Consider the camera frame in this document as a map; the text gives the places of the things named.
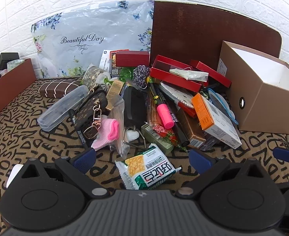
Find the pink sock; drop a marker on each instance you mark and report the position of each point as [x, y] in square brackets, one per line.
[107, 132]

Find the bag of cotton swabs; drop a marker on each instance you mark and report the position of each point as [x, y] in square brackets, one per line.
[118, 118]

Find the brown monogram key pouch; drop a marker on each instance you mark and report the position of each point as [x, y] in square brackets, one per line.
[89, 110]

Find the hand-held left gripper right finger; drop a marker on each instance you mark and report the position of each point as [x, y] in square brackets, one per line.
[199, 160]

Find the floral plastic bag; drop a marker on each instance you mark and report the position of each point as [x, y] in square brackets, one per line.
[85, 39]

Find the brown glossy box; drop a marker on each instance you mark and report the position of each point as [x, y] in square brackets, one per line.
[192, 130]

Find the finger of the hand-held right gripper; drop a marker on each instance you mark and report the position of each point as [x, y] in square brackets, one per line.
[286, 153]

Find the red closed gift box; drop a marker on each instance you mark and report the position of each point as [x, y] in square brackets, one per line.
[132, 57]

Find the red open box tray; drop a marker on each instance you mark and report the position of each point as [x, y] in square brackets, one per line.
[174, 81]

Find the brown open box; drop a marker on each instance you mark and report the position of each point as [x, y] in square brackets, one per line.
[14, 86]

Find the silver glitter pen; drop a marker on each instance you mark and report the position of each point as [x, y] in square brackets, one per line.
[178, 94]

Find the tan cardboard box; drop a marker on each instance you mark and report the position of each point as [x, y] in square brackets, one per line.
[270, 98]

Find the white printed leaflet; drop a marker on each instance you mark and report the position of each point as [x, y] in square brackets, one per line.
[107, 61]

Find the gold slim box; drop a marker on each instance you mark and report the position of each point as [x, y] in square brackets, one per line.
[114, 93]

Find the green small box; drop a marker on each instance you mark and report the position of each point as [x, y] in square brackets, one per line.
[156, 139]

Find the red box lid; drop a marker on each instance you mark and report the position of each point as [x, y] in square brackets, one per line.
[215, 75]

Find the desktop with letter-print cloth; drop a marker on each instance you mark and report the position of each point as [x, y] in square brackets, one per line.
[48, 147]

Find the white flat tin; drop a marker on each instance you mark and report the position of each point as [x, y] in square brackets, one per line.
[12, 175]

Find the clear plastic pencil case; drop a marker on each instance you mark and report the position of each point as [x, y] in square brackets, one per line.
[60, 108]

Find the red marker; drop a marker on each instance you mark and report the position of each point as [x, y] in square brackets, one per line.
[187, 110]

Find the orange and white box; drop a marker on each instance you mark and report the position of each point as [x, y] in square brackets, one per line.
[215, 123]

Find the blue-rimmed round mirror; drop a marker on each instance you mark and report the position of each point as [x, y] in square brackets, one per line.
[222, 105]

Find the black marker with yellow print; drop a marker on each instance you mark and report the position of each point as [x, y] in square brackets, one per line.
[176, 125]

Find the pink highlighter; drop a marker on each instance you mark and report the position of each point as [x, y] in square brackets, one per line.
[164, 115]

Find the black marker pen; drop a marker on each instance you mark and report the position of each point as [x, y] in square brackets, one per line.
[79, 130]

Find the white tissue packet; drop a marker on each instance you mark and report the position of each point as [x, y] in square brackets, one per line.
[191, 75]

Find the purple glitter scrubber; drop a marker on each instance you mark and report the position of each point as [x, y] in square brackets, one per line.
[141, 76]

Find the dark brown wooden board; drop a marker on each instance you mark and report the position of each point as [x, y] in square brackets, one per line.
[196, 29]

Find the brown striped glasses case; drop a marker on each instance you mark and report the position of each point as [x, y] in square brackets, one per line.
[58, 88]

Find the green glass ornament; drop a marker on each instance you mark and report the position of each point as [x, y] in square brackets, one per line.
[127, 74]

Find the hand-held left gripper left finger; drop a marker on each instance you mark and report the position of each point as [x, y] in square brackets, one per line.
[86, 159]

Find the green white snack packet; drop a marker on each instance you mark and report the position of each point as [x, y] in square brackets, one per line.
[146, 169]

